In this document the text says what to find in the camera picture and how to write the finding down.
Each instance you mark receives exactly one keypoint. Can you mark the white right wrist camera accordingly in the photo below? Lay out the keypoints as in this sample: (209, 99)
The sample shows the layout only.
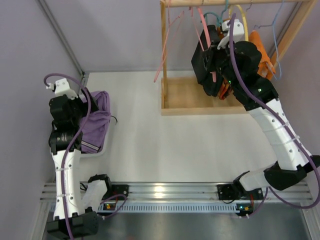
(236, 29)

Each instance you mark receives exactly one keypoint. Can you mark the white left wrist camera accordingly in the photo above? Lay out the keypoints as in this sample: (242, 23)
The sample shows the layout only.
(62, 88)

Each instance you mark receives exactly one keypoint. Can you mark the blue wire hanger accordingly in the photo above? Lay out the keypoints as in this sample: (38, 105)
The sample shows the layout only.
(273, 27)

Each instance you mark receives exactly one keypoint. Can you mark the pink plastic hanger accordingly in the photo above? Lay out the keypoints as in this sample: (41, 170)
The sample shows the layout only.
(205, 27)

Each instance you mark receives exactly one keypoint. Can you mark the grey slotted cable duct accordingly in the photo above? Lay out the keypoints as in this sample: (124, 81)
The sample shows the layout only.
(170, 207)

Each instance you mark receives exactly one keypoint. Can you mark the orange patterned trousers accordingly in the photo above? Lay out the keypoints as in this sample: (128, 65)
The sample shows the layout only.
(225, 90)

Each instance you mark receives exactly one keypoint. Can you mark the bright orange trousers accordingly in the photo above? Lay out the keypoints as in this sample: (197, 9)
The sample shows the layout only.
(265, 68)

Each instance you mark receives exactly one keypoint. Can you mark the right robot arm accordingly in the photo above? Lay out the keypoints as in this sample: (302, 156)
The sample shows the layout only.
(237, 62)

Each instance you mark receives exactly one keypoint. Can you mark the aluminium mounting rail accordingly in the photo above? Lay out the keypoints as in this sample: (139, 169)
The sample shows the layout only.
(180, 192)

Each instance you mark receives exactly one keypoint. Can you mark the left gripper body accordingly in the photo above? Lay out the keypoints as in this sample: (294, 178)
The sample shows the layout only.
(59, 105)

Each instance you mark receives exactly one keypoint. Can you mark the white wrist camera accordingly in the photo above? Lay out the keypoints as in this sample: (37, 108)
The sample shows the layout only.
(62, 88)
(236, 29)

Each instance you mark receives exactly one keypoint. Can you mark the white plastic basket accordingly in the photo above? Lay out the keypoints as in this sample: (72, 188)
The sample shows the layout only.
(105, 140)

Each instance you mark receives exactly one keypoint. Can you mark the yellow plastic hanger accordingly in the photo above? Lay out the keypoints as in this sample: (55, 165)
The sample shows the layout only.
(244, 19)

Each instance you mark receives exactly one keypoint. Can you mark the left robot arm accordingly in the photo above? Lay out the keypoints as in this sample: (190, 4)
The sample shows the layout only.
(75, 214)

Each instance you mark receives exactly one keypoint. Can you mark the purple trousers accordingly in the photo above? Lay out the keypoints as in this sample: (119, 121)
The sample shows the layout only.
(96, 125)

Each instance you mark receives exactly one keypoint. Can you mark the pink wire hanger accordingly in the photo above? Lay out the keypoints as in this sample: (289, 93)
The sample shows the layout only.
(169, 30)

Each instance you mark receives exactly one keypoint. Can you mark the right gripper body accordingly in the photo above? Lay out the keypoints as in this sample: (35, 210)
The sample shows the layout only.
(203, 59)

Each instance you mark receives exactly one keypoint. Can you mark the wooden clothes rack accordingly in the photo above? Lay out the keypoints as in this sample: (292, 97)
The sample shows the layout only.
(183, 96)

